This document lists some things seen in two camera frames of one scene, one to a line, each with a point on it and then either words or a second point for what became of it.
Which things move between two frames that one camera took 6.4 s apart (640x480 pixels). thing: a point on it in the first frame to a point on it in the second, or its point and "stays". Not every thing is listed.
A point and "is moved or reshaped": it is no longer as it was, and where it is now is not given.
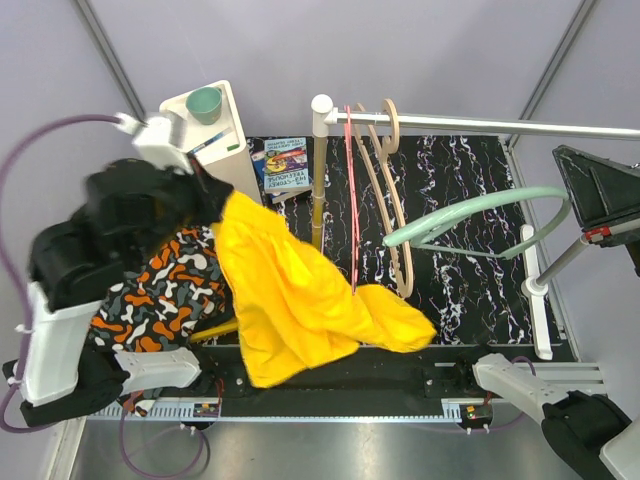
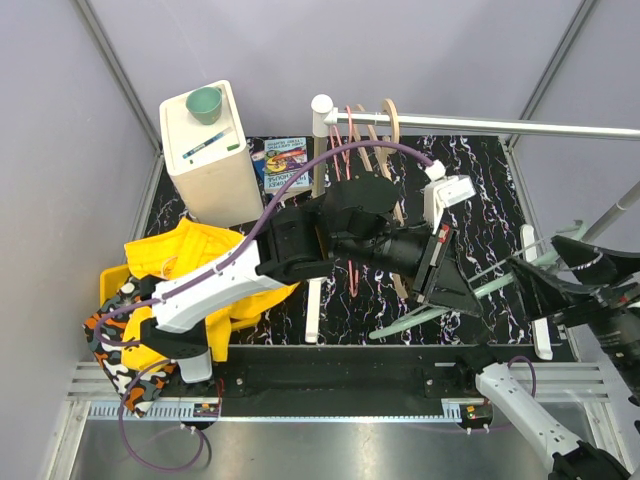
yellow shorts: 298,311 to 181,247
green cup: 204,103 stays
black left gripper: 210,192 to 440,280
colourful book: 282,168 stays
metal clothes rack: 323,115 stays
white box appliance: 214,134 stays
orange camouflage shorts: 178,292 is moved or reshaped
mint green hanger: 422,230 to 487,289
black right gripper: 603,191 to 592,267
